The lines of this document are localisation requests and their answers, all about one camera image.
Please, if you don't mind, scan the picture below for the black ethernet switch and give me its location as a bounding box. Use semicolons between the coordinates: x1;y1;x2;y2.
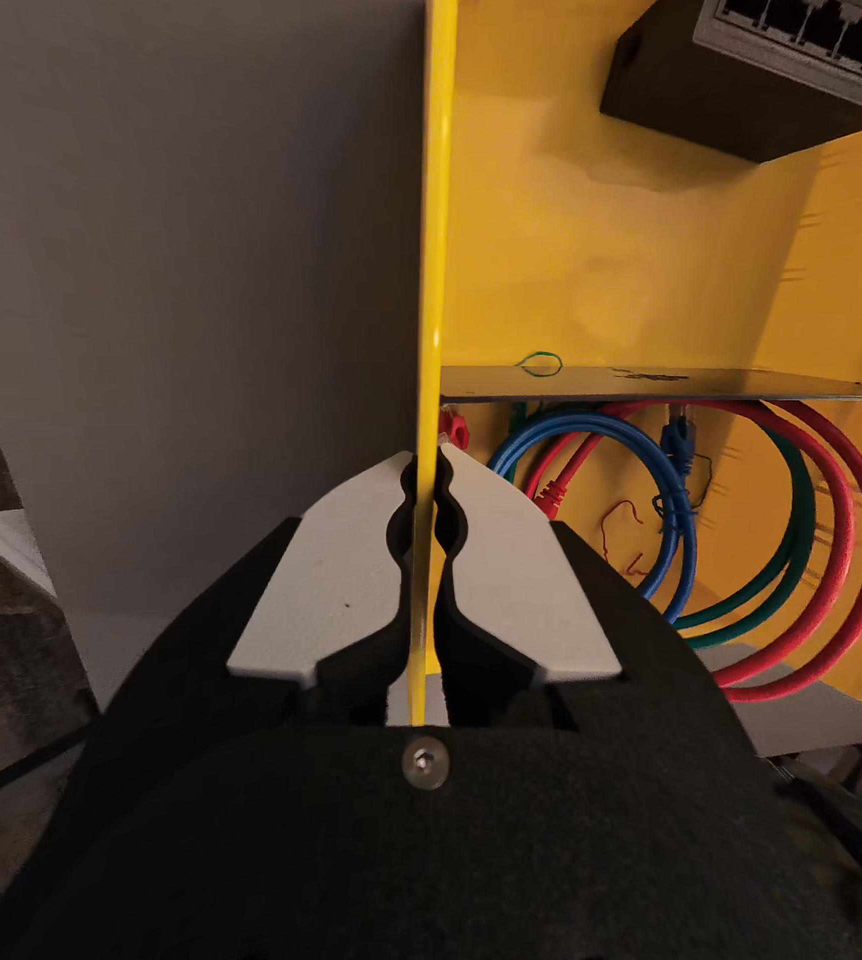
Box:
599;0;862;165

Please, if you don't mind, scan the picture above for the green ethernet cable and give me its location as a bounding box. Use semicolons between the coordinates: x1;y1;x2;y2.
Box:
506;401;818;650

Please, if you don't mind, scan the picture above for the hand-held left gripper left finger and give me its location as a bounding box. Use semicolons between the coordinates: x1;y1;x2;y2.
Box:
227;450;420;726

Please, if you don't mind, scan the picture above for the thin black cable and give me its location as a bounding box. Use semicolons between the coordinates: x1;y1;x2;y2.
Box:
0;723;94;820

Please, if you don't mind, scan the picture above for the red ethernet cable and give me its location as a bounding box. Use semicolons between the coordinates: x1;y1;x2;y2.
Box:
438;399;862;702

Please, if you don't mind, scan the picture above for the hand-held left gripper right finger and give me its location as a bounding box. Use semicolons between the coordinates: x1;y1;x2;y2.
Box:
434;444;623;726

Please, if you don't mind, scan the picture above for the yellow bin with divider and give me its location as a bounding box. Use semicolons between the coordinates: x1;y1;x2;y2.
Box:
408;0;862;729

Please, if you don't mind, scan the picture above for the blue ethernet cable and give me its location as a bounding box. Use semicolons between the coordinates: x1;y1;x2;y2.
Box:
487;405;702;624

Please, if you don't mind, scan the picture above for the red thread scrap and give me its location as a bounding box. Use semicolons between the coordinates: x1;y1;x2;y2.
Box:
598;500;654;580

